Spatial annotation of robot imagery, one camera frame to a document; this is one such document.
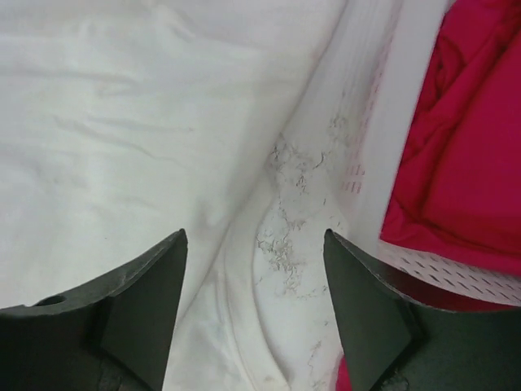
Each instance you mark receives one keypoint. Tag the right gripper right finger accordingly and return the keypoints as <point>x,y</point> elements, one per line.
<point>400,333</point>

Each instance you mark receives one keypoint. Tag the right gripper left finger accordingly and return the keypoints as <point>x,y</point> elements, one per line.
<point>111,333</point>

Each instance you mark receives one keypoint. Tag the white t shirt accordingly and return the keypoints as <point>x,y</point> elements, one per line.
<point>124,121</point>

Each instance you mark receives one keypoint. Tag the red t shirt in basket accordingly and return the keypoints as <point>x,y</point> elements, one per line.
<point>456,192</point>

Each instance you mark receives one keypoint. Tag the white plastic basket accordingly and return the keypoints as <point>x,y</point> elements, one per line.
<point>379,67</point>

